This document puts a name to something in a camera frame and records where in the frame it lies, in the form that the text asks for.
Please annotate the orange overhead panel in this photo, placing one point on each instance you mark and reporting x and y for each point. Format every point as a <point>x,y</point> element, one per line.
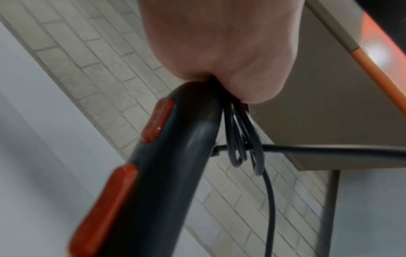
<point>380,65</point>

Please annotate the person's left hand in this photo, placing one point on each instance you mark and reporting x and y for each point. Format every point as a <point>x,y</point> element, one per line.
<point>222,42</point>

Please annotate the black hair dryer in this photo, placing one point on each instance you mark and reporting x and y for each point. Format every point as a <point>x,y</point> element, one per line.
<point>152,180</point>

